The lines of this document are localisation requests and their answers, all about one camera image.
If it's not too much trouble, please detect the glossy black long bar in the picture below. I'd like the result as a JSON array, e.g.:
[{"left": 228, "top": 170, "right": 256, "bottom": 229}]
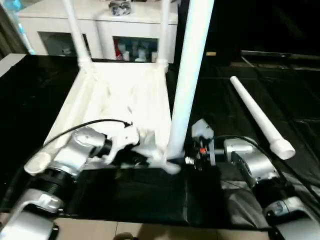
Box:
[{"left": 240, "top": 49, "right": 320, "bottom": 58}]

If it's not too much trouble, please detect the white plastic table top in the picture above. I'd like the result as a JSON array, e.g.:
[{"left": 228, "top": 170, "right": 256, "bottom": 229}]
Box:
[{"left": 23, "top": 59, "right": 183, "bottom": 177}]

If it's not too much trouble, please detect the white plastic table leg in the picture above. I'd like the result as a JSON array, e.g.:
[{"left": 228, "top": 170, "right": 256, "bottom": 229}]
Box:
[
  {"left": 229, "top": 75, "right": 297, "bottom": 161},
  {"left": 158, "top": 0, "right": 172, "bottom": 69},
  {"left": 62, "top": 0, "right": 94, "bottom": 72},
  {"left": 164, "top": 0, "right": 216, "bottom": 165}
]

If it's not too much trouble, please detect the crumpled silver black object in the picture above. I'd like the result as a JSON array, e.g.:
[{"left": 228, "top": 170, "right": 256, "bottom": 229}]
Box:
[{"left": 108, "top": 0, "right": 132, "bottom": 16}]

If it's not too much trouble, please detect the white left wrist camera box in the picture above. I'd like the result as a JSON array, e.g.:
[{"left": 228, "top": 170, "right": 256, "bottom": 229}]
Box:
[{"left": 107, "top": 124, "right": 142, "bottom": 162}]

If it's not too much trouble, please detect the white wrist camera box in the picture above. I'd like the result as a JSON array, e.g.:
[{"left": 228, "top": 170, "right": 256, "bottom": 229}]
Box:
[
  {"left": 107, "top": 124, "right": 142, "bottom": 162},
  {"left": 191, "top": 118, "right": 215, "bottom": 142}
]

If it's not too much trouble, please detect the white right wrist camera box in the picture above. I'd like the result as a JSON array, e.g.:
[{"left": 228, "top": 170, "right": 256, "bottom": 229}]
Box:
[{"left": 191, "top": 118, "right": 215, "bottom": 142}]

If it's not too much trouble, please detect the light blue plastic bottle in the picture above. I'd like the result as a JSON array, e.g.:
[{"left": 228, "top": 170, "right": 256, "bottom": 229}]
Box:
[{"left": 0, "top": 0, "right": 37, "bottom": 56}]

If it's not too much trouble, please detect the white cabinet with glass doors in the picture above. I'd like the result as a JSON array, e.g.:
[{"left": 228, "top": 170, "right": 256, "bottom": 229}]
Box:
[{"left": 17, "top": 0, "right": 179, "bottom": 64}]

